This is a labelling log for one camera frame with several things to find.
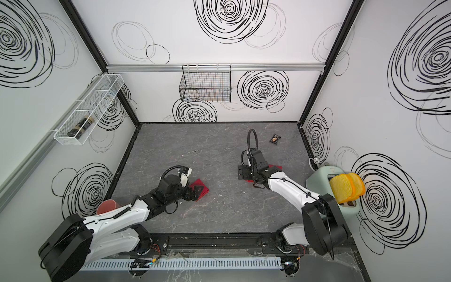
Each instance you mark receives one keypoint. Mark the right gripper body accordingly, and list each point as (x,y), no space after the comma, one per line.
(246,174)

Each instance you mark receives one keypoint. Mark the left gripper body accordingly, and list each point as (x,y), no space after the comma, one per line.
(186,194)

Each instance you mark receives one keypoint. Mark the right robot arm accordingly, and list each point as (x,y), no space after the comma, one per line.
(323,226)

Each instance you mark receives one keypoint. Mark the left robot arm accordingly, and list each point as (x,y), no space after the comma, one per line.
(81,240)

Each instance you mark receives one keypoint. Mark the left red jewelry box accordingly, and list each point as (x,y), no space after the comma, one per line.
(203,190)

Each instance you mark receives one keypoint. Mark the red jewelry box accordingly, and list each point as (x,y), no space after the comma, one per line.
(203,190)
(250,176)

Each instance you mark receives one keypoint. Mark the middle red jewelry box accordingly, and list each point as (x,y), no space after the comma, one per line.
(250,176)

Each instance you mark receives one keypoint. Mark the small dark snack wrapper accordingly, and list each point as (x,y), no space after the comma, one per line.
(275,139)

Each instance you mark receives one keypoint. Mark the pink plastic cup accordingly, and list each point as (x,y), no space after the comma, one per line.
(107,206)

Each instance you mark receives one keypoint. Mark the front yellow toast slice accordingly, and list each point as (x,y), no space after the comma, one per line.
(342,188)

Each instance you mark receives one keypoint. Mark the yellow toast slice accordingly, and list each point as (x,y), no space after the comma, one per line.
(358,185)
(342,188)

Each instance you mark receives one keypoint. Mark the back yellow toast slice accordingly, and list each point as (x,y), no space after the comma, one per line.
(358,185)

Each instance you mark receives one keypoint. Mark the dark bottle in shelf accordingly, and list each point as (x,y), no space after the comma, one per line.
(81,127)

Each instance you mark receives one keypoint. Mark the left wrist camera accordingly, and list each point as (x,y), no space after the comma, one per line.
(184,174)

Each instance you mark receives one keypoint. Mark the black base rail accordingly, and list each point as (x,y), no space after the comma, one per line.
(260,243)

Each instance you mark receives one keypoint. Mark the white slotted cable duct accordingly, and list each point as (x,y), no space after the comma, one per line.
(225,263)

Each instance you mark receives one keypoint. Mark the black wire wall basket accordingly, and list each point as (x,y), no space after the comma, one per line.
(208,83)

